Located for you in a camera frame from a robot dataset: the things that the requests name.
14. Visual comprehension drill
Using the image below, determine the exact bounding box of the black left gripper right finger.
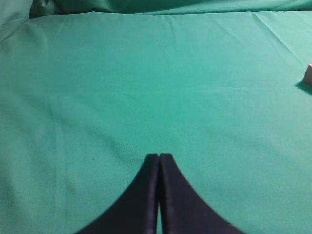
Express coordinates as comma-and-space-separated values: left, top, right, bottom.
158, 154, 243, 234

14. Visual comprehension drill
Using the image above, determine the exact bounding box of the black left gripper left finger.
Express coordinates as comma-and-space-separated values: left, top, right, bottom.
78, 154, 159, 234

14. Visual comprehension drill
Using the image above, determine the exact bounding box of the green cloth backdrop and cover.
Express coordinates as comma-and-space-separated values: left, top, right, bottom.
0, 0, 312, 234

